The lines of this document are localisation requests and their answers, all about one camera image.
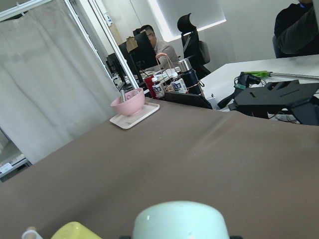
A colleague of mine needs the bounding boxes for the person in blue hoodie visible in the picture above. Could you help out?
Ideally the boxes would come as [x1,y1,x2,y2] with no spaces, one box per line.
[274,0,319,58]

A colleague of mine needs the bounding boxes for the yellow cup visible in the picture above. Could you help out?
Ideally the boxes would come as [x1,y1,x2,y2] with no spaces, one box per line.
[51,222,101,239]

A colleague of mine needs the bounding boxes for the green cup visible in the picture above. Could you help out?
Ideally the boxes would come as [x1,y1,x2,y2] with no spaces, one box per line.
[132,201,230,239]

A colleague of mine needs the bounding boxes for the metal tongs in bowl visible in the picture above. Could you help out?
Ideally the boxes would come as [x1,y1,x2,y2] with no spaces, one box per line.
[120,90,126,102]

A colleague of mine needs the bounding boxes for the red can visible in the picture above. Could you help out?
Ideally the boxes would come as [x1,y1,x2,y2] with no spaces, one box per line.
[144,75,157,99]

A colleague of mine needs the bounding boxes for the metal reacher grabber pole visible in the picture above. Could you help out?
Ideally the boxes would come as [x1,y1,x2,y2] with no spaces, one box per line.
[243,71,319,81]

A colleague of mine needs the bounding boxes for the white curtain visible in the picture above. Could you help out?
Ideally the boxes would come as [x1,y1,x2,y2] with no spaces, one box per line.
[0,0,119,163]

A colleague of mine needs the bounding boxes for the seated man in beige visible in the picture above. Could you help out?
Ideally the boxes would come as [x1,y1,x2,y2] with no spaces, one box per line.
[140,25,179,69]

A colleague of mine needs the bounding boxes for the pink bowl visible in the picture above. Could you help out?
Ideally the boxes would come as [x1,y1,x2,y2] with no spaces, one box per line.
[111,88,145,116]

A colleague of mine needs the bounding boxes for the beige tray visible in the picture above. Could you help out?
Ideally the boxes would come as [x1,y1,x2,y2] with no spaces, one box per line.
[109,102,160,129]

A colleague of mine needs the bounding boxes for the black office chair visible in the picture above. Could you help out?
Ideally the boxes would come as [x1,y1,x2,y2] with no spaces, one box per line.
[177,13,210,80]

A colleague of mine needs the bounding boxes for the dark blue thermos bottle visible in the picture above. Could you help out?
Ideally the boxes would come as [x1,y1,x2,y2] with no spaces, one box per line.
[178,58,202,95]

